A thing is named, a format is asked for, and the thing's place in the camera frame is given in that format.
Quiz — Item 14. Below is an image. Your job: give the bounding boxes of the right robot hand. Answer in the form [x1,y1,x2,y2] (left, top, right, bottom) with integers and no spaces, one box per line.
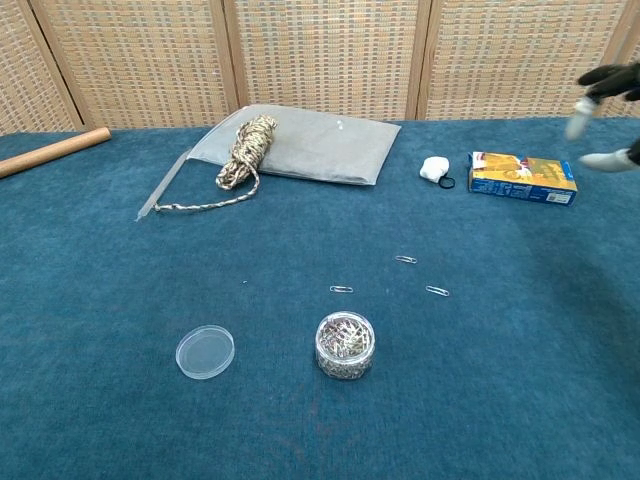
[564,62,640,174]

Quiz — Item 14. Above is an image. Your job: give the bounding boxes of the clear round plastic lid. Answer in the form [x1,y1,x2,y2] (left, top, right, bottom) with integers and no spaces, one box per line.
[175,324,236,381]

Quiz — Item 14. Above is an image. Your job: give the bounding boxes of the blue and yellow box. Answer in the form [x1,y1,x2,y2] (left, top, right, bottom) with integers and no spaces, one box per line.
[467,151,579,207]

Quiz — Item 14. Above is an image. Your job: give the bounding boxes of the white crumpled ball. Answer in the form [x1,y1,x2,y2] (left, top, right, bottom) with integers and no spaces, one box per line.
[418,155,451,182]

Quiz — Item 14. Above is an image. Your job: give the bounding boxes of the woven wooden folding screen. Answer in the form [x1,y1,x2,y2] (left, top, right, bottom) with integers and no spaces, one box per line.
[0,0,640,137]

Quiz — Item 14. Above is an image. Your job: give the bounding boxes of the grey plastic zip bag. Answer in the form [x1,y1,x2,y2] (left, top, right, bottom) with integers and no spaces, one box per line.
[188,105,403,187]

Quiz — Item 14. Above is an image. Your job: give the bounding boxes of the small round clip container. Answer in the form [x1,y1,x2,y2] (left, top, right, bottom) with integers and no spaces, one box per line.
[314,311,377,382]

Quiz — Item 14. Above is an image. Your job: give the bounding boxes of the wooden dowel rod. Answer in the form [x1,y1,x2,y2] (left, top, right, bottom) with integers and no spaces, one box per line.
[0,126,112,180]

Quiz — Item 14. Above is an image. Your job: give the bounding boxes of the beige braided rope bundle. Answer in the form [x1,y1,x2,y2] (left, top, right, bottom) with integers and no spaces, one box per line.
[153,114,279,214]

